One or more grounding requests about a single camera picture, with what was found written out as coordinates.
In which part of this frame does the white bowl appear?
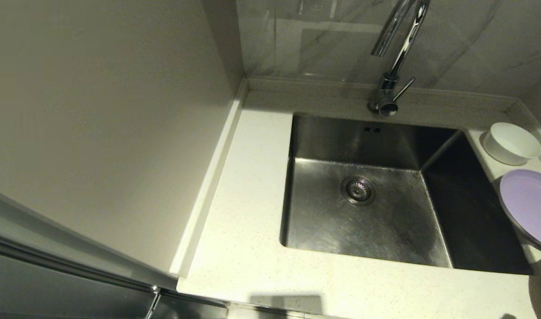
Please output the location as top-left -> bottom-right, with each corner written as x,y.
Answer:
482,122 -> 541,166

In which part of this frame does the purple plastic plate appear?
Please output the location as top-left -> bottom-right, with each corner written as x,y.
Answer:
499,169 -> 541,251

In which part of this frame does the stainless steel sink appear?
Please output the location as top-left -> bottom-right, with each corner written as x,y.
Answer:
279,111 -> 535,276

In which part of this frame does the round metal drain strainer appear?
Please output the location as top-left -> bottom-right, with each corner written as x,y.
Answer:
341,175 -> 377,206

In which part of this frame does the chrome gooseneck faucet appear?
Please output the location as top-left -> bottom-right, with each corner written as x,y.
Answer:
368,0 -> 431,117

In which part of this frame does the beige tall cabinet side panel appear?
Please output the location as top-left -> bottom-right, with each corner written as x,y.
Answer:
0,0 -> 247,280

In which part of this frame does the steel appliance door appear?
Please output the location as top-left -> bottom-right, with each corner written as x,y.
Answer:
0,237 -> 229,319

